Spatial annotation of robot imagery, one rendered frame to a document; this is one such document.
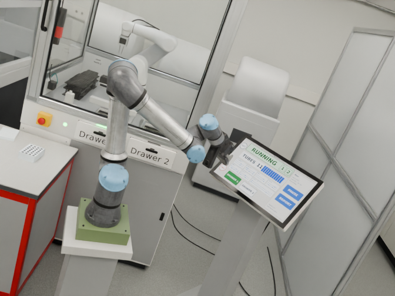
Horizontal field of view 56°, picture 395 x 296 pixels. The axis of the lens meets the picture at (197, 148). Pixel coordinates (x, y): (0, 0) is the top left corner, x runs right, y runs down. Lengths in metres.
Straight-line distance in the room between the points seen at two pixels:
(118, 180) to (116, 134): 0.19
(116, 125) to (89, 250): 0.51
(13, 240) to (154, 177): 0.85
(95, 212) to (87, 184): 0.86
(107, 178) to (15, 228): 0.65
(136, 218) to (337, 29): 3.83
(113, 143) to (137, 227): 1.04
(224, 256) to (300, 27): 3.70
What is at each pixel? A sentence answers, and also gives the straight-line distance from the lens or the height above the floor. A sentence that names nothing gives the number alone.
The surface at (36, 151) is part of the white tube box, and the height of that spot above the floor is 0.80.
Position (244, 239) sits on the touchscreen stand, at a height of 0.71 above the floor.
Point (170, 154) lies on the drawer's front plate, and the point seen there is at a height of 0.91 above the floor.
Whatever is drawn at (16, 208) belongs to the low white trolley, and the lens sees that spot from 1.94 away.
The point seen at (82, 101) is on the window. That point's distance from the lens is 2.28.
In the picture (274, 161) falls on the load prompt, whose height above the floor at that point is 1.16.
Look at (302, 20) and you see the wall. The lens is 5.29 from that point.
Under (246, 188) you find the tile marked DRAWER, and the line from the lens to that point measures 1.95.
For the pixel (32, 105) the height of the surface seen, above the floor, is 0.92.
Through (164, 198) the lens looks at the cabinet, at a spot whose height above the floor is 0.60.
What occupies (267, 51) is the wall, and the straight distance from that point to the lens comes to 5.25.
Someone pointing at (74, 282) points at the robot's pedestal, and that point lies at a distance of 1.77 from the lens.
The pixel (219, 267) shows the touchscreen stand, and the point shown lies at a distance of 2.27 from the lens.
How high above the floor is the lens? 1.76
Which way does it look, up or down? 20 degrees down
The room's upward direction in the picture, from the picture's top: 20 degrees clockwise
